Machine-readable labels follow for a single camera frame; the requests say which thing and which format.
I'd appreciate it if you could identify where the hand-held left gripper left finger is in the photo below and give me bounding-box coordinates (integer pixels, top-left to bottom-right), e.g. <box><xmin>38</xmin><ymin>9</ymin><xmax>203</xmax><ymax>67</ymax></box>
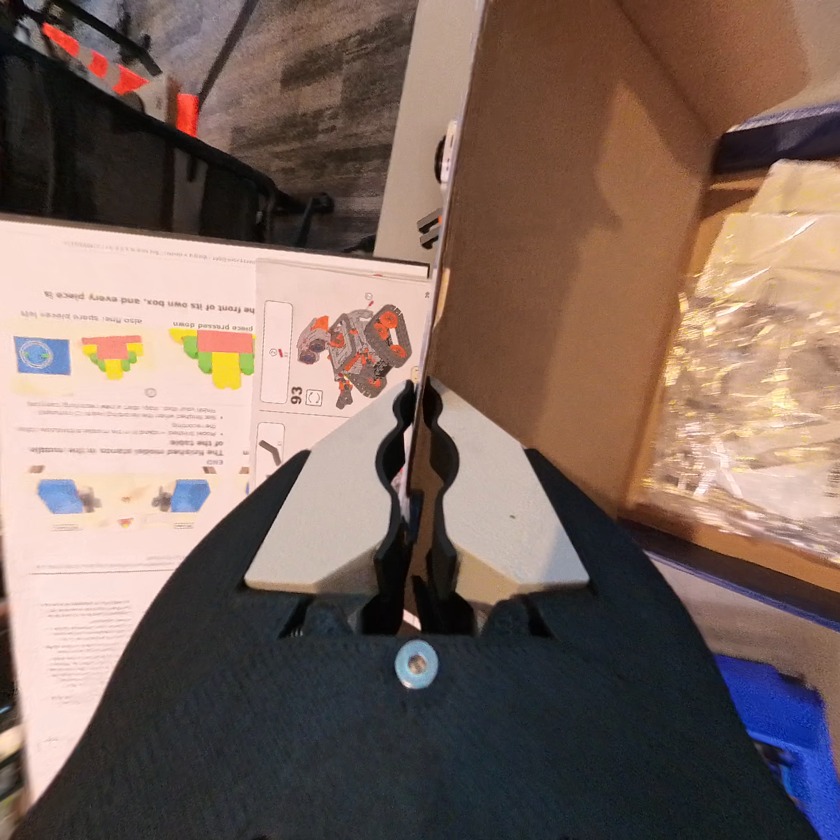
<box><xmin>244</xmin><ymin>381</ymin><xmax>416</xmax><ymax>636</ymax></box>

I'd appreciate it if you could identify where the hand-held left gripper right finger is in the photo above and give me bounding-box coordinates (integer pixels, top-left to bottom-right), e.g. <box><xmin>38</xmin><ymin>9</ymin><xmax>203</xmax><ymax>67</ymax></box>
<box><xmin>410</xmin><ymin>378</ymin><xmax>590</xmax><ymax>636</ymax></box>

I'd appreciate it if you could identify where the blue toy set box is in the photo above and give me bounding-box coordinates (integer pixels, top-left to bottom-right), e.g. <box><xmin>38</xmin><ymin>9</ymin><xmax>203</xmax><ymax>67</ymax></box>
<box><xmin>406</xmin><ymin>0</ymin><xmax>840</xmax><ymax>634</ymax></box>

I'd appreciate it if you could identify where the blue plastic bin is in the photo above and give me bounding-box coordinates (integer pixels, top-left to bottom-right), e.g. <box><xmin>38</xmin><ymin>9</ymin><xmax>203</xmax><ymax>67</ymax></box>
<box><xmin>714</xmin><ymin>653</ymin><xmax>840</xmax><ymax>840</ymax></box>

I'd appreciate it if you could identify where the white instruction sheet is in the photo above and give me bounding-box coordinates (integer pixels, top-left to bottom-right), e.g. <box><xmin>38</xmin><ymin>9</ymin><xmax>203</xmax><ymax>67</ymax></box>
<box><xmin>0</xmin><ymin>213</ymin><xmax>434</xmax><ymax>808</ymax></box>

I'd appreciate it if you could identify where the toy instruction booklet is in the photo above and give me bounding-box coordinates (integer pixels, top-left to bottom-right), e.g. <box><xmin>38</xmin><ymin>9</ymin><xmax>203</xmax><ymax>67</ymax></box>
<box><xmin>255</xmin><ymin>258</ymin><xmax>434</xmax><ymax>506</ymax></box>

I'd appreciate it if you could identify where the pile of plastic parts bags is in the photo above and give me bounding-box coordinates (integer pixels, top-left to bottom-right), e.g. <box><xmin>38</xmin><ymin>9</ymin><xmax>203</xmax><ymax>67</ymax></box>
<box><xmin>646</xmin><ymin>157</ymin><xmax>840</xmax><ymax>575</ymax></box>

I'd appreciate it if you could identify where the orange striped barrier bar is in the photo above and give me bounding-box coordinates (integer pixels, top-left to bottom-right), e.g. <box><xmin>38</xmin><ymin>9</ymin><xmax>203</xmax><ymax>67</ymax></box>
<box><xmin>41</xmin><ymin>21</ymin><xmax>151</xmax><ymax>94</ymax></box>

